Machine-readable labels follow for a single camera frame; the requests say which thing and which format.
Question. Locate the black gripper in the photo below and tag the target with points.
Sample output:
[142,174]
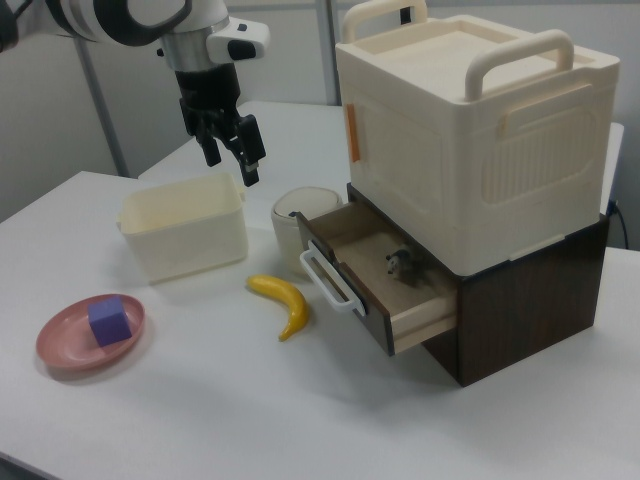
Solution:
[207,95]

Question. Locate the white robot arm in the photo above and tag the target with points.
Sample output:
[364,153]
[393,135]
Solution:
[200,15]

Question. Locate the dark wood drawer cabinet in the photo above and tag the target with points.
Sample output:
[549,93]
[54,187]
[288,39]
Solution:
[530,310]

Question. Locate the cream plastic open bin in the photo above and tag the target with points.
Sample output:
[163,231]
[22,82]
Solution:
[185,230]

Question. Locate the small beige trash can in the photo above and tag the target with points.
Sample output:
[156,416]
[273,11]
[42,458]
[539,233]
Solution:
[287,225]

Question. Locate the orange tape strip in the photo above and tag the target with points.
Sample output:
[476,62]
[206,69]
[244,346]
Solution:
[353,132]

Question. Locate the grey metal pole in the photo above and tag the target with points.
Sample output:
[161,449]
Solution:
[100,110]

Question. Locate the yellow banana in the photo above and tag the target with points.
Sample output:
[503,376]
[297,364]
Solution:
[292,300]

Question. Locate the small panda toy figure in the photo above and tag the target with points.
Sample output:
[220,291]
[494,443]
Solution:
[400,260]

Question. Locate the purple cube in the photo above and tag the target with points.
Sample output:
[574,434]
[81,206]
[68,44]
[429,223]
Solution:
[110,322]

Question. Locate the pink plate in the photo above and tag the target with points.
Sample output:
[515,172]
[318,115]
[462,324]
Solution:
[65,345]

